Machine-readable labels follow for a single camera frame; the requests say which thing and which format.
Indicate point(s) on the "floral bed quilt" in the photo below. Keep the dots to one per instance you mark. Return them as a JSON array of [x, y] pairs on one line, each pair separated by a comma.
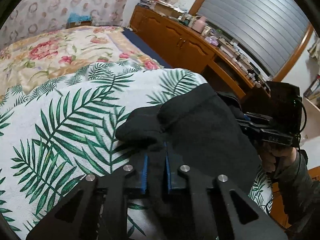
[[31, 62]]

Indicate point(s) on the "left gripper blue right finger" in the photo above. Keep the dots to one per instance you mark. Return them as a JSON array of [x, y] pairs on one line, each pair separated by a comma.
[[167, 172]]

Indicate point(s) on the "blue item on box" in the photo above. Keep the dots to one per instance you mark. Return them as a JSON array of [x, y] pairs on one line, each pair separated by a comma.
[[76, 20]]

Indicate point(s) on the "black printed t-shirt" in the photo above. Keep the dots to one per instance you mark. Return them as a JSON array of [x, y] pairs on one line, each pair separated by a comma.
[[213, 165]]

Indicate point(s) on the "pink jug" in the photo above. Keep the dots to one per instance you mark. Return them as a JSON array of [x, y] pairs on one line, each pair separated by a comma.
[[199, 24]]

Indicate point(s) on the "wooden sideboard cabinet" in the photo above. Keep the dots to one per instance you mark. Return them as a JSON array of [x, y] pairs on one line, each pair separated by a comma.
[[181, 47]]

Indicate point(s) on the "circle pattern curtain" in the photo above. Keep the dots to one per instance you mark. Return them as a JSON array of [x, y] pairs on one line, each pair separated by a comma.
[[33, 17]]

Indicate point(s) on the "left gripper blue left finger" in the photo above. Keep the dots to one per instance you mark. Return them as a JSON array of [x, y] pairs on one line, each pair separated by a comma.
[[144, 174]]

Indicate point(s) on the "person's right forearm sleeve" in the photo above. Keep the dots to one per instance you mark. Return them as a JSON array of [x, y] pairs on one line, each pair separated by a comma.
[[300, 198]]

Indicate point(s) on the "person's right hand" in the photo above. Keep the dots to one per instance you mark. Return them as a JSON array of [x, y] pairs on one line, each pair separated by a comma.
[[274, 157]]

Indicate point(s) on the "palm leaf print sheet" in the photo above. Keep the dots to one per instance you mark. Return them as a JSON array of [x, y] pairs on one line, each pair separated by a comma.
[[65, 129]]

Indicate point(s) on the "grey window blind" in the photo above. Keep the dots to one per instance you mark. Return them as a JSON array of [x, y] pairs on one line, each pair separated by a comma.
[[269, 29]]

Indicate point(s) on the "cardboard box on cabinet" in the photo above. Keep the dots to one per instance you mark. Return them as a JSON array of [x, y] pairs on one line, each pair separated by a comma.
[[168, 10]]

